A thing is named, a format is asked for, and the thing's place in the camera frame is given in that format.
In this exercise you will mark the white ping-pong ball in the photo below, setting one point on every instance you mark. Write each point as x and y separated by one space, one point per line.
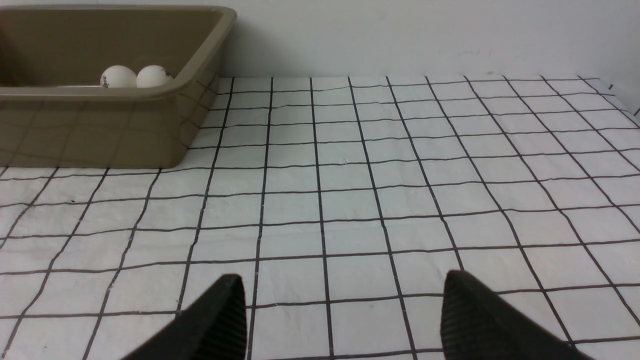
152 76
118 76

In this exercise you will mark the olive green plastic bin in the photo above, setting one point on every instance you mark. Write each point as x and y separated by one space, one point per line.
54 112

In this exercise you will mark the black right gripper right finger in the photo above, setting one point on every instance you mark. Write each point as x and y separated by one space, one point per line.
477 324

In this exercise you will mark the white grid-pattern tablecloth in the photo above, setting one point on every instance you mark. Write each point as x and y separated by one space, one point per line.
342 203

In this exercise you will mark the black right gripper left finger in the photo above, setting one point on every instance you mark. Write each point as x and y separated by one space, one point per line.
214 327

